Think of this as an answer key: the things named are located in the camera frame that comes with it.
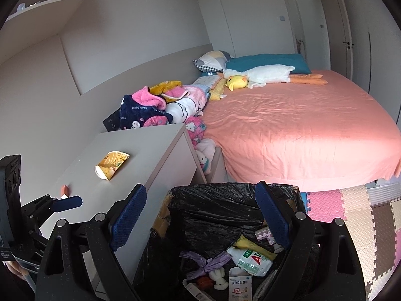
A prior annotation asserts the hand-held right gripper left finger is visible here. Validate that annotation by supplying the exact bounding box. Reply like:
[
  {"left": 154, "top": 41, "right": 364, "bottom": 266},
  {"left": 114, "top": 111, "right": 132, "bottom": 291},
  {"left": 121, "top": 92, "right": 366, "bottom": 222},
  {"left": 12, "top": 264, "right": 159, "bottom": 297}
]
[{"left": 34, "top": 183, "right": 148, "bottom": 301}]

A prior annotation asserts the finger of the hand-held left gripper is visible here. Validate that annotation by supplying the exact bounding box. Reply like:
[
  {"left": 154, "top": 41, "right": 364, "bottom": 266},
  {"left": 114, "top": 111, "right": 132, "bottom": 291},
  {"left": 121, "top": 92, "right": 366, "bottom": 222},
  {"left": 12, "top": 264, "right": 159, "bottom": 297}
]
[{"left": 20, "top": 194, "right": 83, "bottom": 223}]

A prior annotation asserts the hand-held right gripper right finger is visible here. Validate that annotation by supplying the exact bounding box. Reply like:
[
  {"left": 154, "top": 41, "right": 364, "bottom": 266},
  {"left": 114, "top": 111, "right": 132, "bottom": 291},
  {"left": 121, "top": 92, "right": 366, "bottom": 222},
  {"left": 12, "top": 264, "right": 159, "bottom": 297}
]
[{"left": 254, "top": 180, "right": 367, "bottom": 301}]

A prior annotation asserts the yellow packet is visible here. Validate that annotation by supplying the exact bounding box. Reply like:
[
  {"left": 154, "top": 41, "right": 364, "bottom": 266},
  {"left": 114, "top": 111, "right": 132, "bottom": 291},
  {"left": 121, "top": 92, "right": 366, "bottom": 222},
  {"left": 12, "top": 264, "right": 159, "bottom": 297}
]
[{"left": 235, "top": 235, "right": 278, "bottom": 261}]

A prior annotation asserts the black bag lined trash bin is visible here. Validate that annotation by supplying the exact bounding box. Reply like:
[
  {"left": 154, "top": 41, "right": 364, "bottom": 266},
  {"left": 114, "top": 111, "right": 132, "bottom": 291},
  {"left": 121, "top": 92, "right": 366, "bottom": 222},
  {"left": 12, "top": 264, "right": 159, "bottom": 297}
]
[{"left": 133, "top": 182, "right": 320, "bottom": 301}]

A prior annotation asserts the white plastic milk bottle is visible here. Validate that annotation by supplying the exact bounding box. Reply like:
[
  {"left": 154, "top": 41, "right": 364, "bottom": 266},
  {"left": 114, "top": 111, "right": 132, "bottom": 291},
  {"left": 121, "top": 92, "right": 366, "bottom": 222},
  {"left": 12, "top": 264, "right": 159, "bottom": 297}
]
[{"left": 226, "top": 246, "right": 278, "bottom": 276}]

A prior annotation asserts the crushed yellow paper cup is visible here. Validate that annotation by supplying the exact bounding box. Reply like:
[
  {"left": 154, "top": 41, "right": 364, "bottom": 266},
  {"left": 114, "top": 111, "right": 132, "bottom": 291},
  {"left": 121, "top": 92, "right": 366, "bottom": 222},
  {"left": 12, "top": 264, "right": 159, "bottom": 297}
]
[{"left": 94, "top": 151, "right": 130, "bottom": 181}]

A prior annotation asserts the knotted purple plastic bag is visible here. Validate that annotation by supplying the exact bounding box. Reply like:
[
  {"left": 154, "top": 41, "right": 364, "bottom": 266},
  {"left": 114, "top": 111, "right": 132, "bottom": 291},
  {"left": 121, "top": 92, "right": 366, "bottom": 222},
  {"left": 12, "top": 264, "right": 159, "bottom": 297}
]
[{"left": 179, "top": 251, "right": 234, "bottom": 279}]

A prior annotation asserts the small white plush toy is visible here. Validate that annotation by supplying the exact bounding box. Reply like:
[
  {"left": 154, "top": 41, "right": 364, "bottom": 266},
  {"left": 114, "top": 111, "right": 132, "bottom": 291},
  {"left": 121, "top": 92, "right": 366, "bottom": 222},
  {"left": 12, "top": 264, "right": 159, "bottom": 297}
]
[{"left": 209, "top": 268, "right": 229, "bottom": 290}]

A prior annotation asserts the long grey printed carton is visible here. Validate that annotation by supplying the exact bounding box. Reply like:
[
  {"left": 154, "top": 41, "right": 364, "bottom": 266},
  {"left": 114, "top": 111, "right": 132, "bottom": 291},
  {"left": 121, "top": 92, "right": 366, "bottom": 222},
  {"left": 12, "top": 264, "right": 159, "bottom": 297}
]
[{"left": 182, "top": 278, "right": 207, "bottom": 301}]

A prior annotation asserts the person's left hand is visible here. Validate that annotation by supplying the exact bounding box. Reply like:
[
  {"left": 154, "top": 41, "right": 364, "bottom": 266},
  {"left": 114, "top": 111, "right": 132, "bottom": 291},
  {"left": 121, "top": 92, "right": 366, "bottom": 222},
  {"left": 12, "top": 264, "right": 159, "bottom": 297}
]
[{"left": 5, "top": 261, "right": 28, "bottom": 281}]

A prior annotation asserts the small pink patterned box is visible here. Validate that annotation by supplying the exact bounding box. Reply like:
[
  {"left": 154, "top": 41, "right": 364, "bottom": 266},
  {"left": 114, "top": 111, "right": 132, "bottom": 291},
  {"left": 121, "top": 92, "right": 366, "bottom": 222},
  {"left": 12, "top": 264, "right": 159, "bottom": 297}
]
[{"left": 255, "top": 227, "right": 276, "bottom": 242}]

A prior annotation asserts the grey desk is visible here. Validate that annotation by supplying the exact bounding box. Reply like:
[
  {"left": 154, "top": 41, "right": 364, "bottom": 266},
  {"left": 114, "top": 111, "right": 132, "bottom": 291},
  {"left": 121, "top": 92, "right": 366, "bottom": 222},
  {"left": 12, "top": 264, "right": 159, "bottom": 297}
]
[{"left": 19, "top": 122, "right": 207, "bottom": 292}]

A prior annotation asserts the white red medicine box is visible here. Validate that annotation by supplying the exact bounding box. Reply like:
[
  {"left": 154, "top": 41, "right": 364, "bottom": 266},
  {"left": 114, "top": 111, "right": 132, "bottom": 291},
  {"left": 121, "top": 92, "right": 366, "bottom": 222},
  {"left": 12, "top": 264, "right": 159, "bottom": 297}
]
[{"left": 228, "top": 266, "right": 253, "bottom": 301}]

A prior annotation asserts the bed with pink sheet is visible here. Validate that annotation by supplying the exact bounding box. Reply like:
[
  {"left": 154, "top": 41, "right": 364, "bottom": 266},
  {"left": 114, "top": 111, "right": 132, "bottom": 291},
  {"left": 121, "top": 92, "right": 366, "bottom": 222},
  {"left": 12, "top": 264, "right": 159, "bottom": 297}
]
[{"left": 200, "top": 69, "right": 401, "bottom": 193}]

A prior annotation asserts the white rabbit plush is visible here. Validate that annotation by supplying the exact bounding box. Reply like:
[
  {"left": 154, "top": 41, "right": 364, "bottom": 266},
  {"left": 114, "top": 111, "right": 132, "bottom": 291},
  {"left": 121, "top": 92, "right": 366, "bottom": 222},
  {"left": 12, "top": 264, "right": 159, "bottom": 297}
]
[{"left": 194, "top": 138, "right": 217, "bottom": 174}]

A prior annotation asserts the foam puzzle floor mat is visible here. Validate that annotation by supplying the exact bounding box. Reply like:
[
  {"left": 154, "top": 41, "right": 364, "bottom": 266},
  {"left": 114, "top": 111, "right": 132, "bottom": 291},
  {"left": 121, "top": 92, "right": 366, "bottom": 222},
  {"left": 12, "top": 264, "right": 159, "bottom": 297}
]
[{"left": 305, "top": 182, "right": 401, "bottom": 292}]

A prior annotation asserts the navy cartoon blanket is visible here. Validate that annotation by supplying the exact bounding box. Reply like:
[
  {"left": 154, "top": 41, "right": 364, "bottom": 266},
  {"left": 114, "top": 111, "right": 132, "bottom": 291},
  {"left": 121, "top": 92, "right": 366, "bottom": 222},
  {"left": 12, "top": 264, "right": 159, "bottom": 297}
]
[{"left": 119, "top": 94, "right": 173, "bottom": 130}]

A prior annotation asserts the pink floral blanket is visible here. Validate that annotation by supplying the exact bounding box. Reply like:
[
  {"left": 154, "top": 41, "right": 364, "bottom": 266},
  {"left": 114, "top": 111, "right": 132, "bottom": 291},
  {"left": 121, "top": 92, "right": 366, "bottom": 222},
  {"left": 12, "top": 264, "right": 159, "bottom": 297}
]
[{"left": 185, "top": 116, "right": 207, "bottom": 146}]

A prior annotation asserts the pink fleece hood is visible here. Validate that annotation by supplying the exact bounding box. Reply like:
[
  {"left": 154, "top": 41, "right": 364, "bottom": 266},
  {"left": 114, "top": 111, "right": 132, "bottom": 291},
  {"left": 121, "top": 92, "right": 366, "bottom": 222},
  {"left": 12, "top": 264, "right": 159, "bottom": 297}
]
[{"left": 132, "top": 86, "right": 166, "bottom": 110}]

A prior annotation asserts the pink white cartoon blanket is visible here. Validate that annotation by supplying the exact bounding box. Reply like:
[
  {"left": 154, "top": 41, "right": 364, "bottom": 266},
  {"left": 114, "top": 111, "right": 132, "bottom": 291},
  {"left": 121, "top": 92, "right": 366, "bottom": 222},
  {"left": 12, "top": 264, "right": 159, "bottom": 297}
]
[{"left": 163, "top": 85, "right": 210, "bottom": 124}]

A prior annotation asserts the yellow patterned long pillow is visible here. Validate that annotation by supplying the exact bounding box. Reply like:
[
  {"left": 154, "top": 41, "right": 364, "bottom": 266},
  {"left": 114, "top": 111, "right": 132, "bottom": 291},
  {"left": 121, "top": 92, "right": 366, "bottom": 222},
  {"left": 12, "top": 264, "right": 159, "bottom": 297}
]
[{"left": 208, "top": 78, "right": 227, "bottom": 101}]

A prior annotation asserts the yellow fleece cloth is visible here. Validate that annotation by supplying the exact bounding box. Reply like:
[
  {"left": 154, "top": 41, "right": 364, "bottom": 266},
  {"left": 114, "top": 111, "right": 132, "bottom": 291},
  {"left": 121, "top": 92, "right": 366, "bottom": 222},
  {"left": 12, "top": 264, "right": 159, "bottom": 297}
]
[{"left": 149, "top": 81, "right": 183, "bottom": 96}]

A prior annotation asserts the yellow duck plush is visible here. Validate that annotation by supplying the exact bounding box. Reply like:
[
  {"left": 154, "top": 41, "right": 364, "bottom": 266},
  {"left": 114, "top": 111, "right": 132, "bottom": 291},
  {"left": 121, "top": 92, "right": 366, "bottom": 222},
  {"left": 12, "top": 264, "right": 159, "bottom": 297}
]
[{"left": 226, "top": 74, "right": 249, "bottom": 91}]

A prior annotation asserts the white goose plush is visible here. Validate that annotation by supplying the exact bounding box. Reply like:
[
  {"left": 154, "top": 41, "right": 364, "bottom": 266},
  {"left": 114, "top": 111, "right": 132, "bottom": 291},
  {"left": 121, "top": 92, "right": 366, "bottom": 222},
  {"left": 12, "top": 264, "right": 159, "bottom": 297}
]
[{"left": 218, "top": 65, "right": 328, "bottom": 89}]

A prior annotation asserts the teal pillow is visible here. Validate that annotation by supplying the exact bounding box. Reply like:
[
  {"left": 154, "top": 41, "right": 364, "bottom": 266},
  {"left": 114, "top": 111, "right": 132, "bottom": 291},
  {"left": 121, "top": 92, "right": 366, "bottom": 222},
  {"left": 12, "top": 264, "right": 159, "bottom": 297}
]
[{"left": 225, "top": 53, "right": 311, "bottom": 75}]

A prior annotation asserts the checked patchwork pillow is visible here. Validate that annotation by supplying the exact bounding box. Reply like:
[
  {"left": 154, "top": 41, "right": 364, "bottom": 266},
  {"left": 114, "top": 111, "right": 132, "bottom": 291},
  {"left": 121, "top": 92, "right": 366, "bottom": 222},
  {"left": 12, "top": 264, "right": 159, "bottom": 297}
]
[{"left": 192, "top": 50, "right": 235, "bottom": 72}]

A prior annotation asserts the white closet door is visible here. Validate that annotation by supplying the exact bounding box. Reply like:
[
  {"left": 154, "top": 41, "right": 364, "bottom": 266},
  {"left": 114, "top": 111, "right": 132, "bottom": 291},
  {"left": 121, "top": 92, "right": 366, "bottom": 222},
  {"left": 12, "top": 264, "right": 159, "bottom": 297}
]
[{"left": 280, "top": 0, "right": 333, "bottom": 71}]

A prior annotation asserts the white room door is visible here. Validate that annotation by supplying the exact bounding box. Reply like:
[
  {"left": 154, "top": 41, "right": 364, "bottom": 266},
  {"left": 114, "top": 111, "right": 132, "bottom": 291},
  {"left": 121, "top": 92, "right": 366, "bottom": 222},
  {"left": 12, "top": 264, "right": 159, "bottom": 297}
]
[{"left": 330, "top": 0, "right": 356, "bottom": 80}]

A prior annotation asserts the black wall socket panel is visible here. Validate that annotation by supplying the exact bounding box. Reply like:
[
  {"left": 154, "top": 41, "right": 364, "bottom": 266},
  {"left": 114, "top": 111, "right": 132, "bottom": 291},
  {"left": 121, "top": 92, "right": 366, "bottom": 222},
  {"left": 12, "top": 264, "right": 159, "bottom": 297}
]
[{"left": 103, "top": 107, "right": 121, "bottom": 132}]

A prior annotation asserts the white wall shelf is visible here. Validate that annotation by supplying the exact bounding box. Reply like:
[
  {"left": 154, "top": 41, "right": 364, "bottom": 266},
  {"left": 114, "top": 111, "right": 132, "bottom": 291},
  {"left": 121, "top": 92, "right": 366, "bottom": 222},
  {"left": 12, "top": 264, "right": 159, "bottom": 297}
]
[{"left": 0, "top": 0, "right": 87, "bottom": 32}]

